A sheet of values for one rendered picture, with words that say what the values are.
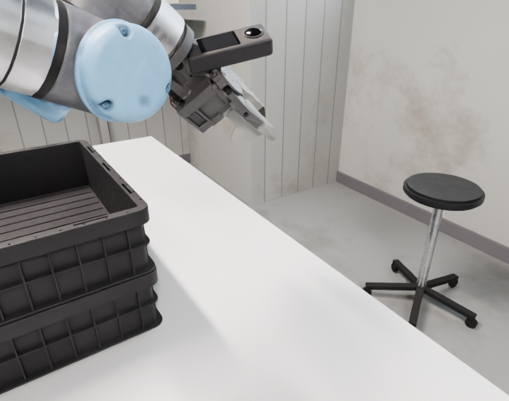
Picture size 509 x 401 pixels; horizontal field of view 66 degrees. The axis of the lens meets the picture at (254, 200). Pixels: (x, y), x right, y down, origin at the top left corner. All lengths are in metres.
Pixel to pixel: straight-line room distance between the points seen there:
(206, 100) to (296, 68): 2.01
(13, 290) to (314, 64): 2.29
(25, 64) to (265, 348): 0.52
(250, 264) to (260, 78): 1.69
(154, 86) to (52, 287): 0.37
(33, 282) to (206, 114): 0.32
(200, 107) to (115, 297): 0.31
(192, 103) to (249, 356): 0.39
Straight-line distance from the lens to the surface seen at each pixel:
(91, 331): 0.68
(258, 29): 0.56
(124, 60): 0.32
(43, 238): 0.56
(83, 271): 0.60
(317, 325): 0.71
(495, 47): 2.27
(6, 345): 0.66
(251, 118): 0.57
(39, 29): 0.32
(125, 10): 0.48
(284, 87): 2.51
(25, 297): 0.62
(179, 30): 0.51
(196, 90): 0.56
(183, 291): 0.78
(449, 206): 1.56
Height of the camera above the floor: 1.19
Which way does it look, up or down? 26 degrees down
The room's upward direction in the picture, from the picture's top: straight up
